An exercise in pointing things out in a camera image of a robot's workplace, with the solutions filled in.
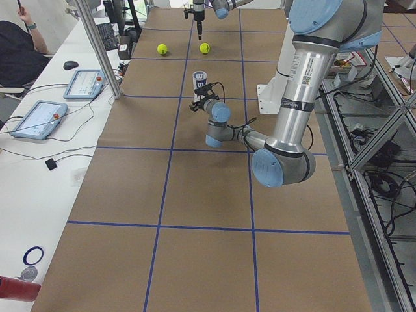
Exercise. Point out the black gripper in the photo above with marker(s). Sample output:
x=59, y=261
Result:
x=198, y=14
x=200, y=104

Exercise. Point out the yellow tennis ball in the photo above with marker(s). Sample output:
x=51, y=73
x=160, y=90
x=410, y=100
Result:
x=162, y=49
x=205, y=48

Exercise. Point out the clear tennis ball can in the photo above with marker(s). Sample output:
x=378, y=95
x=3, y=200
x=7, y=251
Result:
x=199, y=79

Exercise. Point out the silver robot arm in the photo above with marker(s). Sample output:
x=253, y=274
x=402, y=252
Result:
x=223, y=8
x=322, y=29

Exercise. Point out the black keyboard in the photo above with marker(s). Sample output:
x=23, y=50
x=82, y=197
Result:
x=107, y=36

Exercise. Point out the far teach pendant tablet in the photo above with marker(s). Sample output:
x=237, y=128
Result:
x=85, y=84

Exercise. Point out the teach pendant tablet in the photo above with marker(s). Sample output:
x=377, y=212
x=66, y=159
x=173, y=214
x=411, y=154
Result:
x=40, y=121
x=85, y=84

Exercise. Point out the black computer mouse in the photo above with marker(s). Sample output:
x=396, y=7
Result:
x=69, y=65

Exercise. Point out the small black square device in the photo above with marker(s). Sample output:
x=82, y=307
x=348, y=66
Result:
x=51, y=164

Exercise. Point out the near teach pendant tablet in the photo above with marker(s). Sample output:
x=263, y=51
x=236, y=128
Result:
x=40, y=121

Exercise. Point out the person in black shirt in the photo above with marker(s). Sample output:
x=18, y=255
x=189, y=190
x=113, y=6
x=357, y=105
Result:
x=23, y=53

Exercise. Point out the blue tape roll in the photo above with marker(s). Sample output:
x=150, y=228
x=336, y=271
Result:
x=33, y=256

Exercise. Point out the red bottle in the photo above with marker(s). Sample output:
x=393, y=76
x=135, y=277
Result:
x=15, y=289

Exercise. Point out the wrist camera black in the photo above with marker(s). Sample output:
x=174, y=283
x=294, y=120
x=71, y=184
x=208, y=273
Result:
x=205, y=91

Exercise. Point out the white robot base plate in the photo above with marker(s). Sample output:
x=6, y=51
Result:
x=276, y=99

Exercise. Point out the aluminium frame post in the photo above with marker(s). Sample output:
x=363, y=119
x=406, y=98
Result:
x=97, y=45

